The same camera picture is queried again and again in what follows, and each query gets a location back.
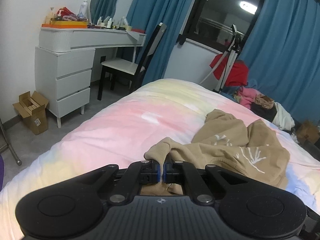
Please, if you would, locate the dark window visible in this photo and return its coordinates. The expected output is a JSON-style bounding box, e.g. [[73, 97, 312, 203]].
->
[[177, 0, 264, 52]]

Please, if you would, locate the white dressing table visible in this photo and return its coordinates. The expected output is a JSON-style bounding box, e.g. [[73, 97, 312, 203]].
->
[[35, 27, 146, 127]]

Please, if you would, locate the black and white chair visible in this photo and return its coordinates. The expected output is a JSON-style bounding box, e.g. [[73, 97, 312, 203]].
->
[[97, 22, 167, 101]]

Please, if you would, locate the pink garment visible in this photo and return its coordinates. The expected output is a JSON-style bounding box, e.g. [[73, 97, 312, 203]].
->
[[236, 87, 261, 109]]

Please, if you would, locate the red garment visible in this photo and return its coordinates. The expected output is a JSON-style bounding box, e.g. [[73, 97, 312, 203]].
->
[[213, 56, 249, 87]]

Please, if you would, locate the orange tray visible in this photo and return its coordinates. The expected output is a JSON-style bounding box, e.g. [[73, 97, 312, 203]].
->
[[41, 21, 87, 29]]

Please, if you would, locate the left blue curtain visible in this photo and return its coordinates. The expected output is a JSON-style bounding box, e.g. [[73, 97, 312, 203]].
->
[[117, 0, 203, 87]]

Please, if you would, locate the black garment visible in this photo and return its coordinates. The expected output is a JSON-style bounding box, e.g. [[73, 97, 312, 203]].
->
[[251, 102, 277, 122]]

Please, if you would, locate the tan sweatshirt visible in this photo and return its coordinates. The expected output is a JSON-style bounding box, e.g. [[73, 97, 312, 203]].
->
[[144, 109, 290, 189]]

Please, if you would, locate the wavy vanity mirror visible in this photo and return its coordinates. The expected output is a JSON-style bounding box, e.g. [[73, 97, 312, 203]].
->
[[90, 0, 117, 24]]

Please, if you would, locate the open cardboard box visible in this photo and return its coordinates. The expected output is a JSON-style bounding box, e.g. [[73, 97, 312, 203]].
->
[[13, 91, 49, 135]]

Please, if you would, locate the brown cardboard box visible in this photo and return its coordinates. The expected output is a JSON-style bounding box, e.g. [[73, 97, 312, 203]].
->
[[296, 120, 319, 144]]

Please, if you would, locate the silver tripod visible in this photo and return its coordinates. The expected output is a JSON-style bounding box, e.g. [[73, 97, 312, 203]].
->
[[199, 24, 241, 93]]

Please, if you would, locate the blue curtain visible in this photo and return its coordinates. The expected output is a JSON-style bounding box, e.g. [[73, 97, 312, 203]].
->
[[117, 0, 203, 87], [240, 0, 319, 124]]

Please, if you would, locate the pastel tie-dye bed cover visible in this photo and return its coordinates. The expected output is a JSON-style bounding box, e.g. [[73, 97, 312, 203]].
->
[[0, 78, 320, 240]]

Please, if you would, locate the right blue curtain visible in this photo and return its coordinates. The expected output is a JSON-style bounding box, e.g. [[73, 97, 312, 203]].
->
[[240, 0, 319, 124]]

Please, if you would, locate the white garment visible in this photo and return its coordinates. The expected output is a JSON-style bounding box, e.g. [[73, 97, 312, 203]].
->
[[272, 102, 295, 131]]

